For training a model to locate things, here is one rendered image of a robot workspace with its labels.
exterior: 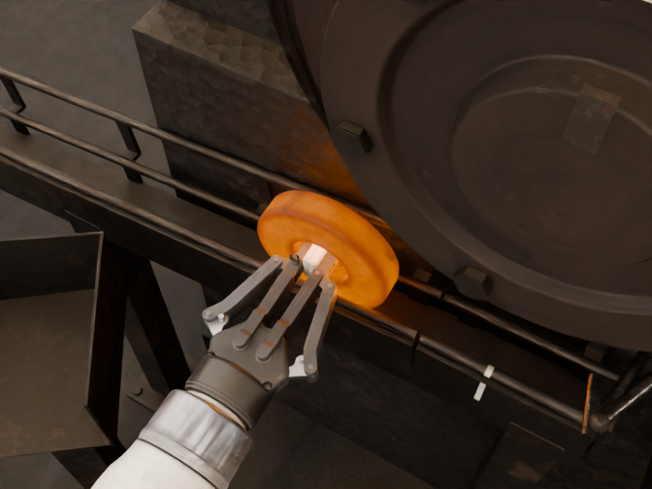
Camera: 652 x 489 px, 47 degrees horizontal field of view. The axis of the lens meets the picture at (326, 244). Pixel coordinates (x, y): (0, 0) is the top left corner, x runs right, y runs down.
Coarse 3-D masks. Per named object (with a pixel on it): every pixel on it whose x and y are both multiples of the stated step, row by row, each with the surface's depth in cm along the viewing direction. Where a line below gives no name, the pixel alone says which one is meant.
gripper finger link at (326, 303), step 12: (324, 288) 73; (324, 300) 72; (324, 312) 72; (312, 324) 71; (324, 324) 71; (312, 336) 70; (324, 336) 73; (312, 348) 70; (312, 360) 69; (312, 372) 69
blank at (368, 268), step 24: (288, 192) 75; (312, 192) 74; (264, 216) 76; (288, 216) 73; (312, 216) 72; (336, 216) 72; (360, 216) 72; (264, 240) 80; (288, 240) 77; (312, 240) 74; (336, 240) 72; (360, 240) 72; (384, 240) 73; (360, 264) 73; (384, 264) 73; (360, 288) 77; (384, 288) 75
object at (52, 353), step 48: (0, 240) 82; (48, 240) 82; (96, 240) 83; (0, 288) 90; (48, 288) 91; (96, 288) 79; (0, 336) 89; (48, 336) 89; (96, 336) 76; (0, 384) 86; (48, 384) 85; (96, 384) 75; (0, 432) 82; (48, 432) 82; (96, 432) 82; (96, 480) 112
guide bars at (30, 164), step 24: (48, 168) 95; (96, 192) 92; (144, 216) 89; (192, 240) 86; (360, 312) 78; (408, 336) 77; (456, 360) 75; (504, 384) 74; (528, 384) 73; (552, 408) 72; (576, 408) 72
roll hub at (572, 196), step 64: (384, 0) 34; (448, 0) 32; (512, 0) 32; (576, 0) 30; (640, 0) 29; (320, 64) 40; (384, 64) 37; (448, 64) 36; (512, 64) 34; (576, 64) 32; (640, 64) 31; (384, 128) 41; (448, 128) 40; (512, 128) 35; (576, 128) 33; (640, 128) 31; (384, 192) 45; (448, 192) 44; (512, 192) 38; (576, 192) 36; (640, 192) 34; (448, 256) 47; (512, 256) 45; (576, 256) 39; (640, 256) 37; (576, 320) 45; (640, 320) 42
